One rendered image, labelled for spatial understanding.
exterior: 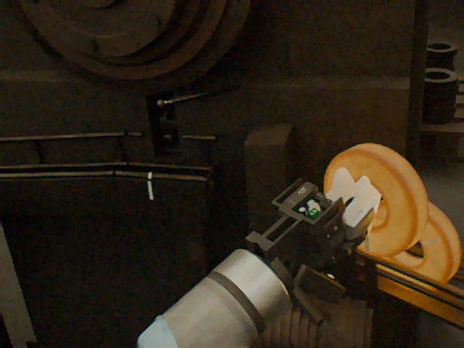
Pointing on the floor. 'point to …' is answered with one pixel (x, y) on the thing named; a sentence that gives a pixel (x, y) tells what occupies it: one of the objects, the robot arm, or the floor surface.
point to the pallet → (442, 104)
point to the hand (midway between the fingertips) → (372, 188)
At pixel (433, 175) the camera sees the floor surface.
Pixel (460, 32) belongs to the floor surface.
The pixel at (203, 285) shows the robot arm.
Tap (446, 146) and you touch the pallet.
